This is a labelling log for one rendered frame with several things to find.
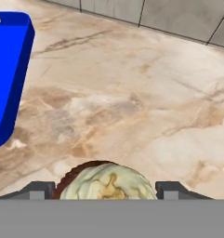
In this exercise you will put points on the blue tray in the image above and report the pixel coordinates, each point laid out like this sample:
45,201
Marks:
6,74

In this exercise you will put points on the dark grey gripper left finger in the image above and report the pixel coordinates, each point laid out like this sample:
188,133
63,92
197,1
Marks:
40,189

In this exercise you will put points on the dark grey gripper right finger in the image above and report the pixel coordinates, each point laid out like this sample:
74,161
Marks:
169,189

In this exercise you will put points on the cupcake with pale frosting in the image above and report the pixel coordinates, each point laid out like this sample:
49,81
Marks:
108,182

